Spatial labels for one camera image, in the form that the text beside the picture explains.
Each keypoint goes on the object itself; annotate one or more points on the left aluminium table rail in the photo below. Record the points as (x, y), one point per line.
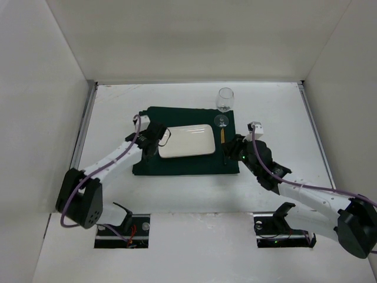
(79, 143)

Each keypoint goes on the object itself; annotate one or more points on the dark green cloth napkin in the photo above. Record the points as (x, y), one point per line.
(213, 164)

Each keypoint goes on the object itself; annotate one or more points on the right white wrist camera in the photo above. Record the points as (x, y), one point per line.
(255, 128)

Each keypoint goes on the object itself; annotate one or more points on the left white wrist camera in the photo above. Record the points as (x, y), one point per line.
(143, 120)

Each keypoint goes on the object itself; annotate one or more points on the gold knife black handle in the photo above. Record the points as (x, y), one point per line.
(223, 140)

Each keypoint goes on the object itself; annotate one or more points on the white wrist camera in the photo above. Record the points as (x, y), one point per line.
(255, 128)
(143, 120)

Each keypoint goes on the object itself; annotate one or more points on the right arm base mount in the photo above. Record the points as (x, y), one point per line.
(272, 230)

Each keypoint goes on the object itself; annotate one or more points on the clear wine glass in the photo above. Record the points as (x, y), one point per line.
(224, 103)

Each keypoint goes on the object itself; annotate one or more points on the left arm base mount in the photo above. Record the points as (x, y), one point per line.
(119, 228)

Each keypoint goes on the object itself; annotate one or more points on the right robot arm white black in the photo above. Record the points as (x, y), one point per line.
(346, 218)

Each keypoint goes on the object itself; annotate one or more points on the aluminium table rail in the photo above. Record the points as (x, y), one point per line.
(315, 130)
(79, 143)

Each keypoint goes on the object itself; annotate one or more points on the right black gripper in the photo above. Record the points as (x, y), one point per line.
(233, 148)

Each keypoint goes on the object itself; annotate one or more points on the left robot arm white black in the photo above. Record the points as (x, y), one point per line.
(80, 200)

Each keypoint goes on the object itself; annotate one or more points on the white rectangular plate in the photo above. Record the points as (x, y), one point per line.
(187, 141)

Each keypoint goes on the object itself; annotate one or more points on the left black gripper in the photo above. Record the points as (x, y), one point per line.
(154, 137)

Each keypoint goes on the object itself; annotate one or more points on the right aluminium table rail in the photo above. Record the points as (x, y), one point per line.
(315, 130)

